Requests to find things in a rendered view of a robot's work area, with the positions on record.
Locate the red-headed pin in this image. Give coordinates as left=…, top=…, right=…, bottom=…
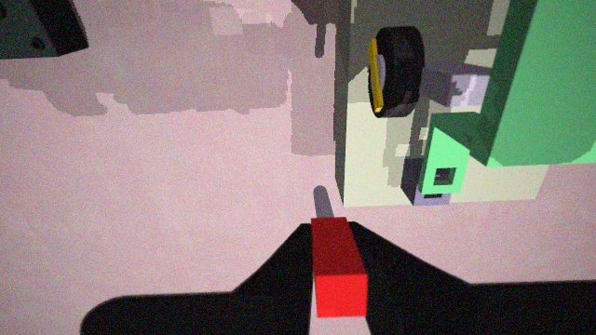
left=311, top=185, right=367, bottom=317

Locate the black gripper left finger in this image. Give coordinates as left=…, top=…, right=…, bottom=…
left=79, top=223, right=314, bottom=335

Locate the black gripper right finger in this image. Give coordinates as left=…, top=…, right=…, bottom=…
left=348, top=221, right=596, bottom=335

